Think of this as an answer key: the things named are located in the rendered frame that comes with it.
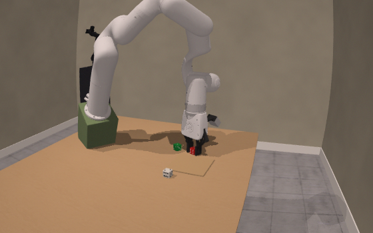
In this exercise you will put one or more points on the dark green die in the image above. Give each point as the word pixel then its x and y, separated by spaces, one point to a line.
pixel 177 146

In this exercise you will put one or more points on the red die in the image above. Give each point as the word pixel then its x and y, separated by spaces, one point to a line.
pixel 192 150

